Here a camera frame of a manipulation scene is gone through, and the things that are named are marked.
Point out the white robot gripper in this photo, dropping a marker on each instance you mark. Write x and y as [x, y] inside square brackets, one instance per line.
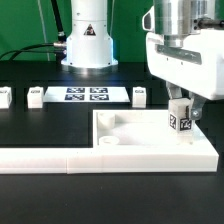
[185, 47]

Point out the white L-shaped obstacle fence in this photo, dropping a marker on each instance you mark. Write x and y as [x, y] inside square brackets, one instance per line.
[95, 160]

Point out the white marker sheet with tags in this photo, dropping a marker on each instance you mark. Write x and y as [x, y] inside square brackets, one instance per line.
[86, 94]

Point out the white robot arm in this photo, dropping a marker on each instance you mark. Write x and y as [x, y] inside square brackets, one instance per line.
[89, 48]

